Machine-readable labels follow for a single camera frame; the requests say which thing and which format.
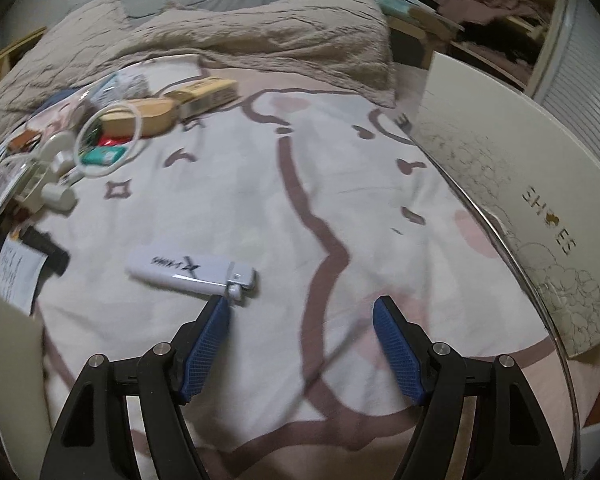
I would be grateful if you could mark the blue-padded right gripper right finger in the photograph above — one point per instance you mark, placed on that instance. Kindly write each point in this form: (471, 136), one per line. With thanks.
(510, 437)

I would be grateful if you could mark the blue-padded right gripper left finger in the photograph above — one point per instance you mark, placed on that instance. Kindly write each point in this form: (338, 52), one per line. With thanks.
(92, 438)

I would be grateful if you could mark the white USB dongle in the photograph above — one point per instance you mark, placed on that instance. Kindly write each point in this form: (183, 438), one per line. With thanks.
(178, 269)

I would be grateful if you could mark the black lighter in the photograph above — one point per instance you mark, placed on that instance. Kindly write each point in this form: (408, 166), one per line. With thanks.
(57, 258)

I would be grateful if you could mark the white cardboard shoe box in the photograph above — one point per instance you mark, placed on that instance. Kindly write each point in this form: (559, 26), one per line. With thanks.
(25, 427)

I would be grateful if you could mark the white printed paper packet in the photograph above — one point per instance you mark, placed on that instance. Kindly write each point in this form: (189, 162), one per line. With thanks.
(20, 270)

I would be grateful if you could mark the white shoe box lid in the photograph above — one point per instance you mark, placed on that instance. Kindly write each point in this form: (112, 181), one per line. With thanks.
(518, 163)

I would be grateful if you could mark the white cylinder tube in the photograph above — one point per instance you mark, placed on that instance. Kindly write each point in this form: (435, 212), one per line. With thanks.
(58, 197)

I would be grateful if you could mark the cream plastic holder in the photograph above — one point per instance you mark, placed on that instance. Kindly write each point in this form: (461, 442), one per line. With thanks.
(30, 194)

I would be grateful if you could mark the clear plastic container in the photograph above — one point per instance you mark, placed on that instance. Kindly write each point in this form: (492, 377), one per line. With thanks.
(13, 174)

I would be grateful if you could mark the teal lighter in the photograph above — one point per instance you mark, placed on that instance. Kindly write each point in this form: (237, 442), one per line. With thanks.
(104, 156)

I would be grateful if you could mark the oval wooden box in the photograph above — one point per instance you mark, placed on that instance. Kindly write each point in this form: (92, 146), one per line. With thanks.
(157, 116)

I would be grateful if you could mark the silver foil packet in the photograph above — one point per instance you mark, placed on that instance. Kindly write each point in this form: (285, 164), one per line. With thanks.
(126, 86)

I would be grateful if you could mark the yellow cardboard pack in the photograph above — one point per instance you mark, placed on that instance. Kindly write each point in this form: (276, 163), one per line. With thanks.
(202, 95)

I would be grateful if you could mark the wooden bed-side shelf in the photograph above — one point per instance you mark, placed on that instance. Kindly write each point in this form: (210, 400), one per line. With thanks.
(12, 54)

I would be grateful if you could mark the beige fluffy blanket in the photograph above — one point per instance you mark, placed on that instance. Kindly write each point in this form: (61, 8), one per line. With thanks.
(342, 42)

